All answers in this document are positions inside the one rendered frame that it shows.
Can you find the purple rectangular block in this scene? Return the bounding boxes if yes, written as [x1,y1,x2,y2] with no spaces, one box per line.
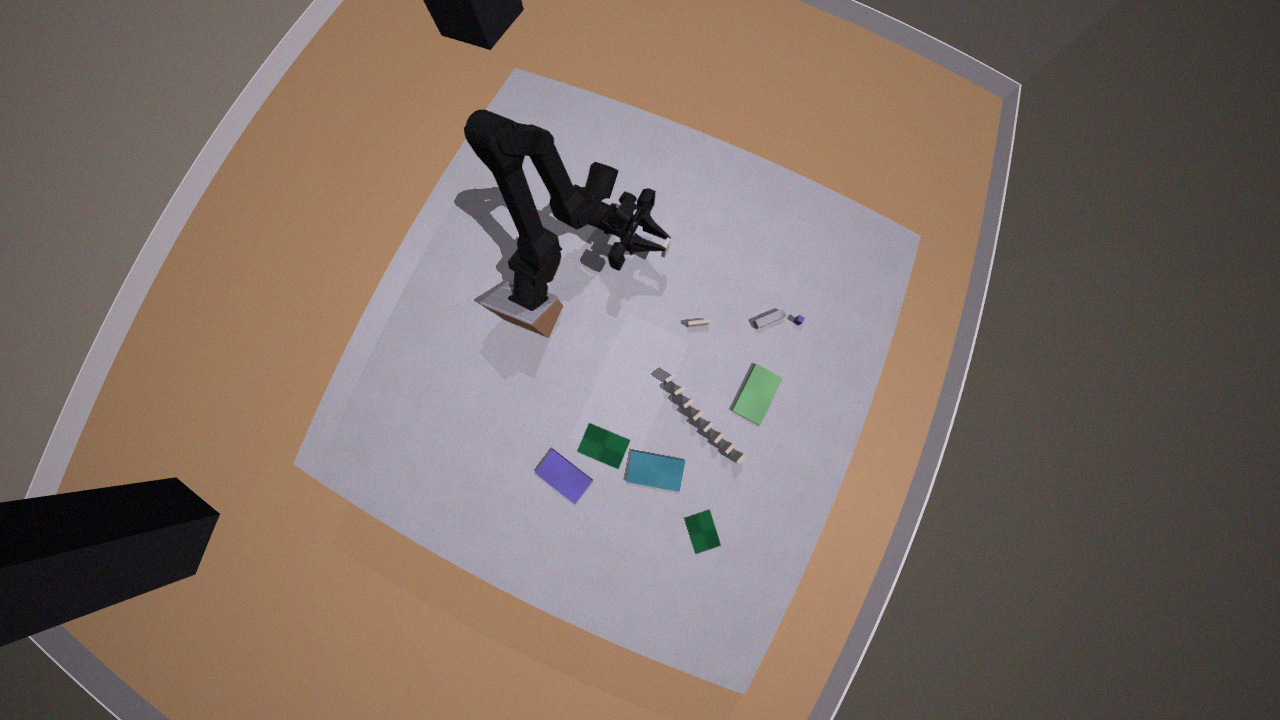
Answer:
[534,448,593,503]

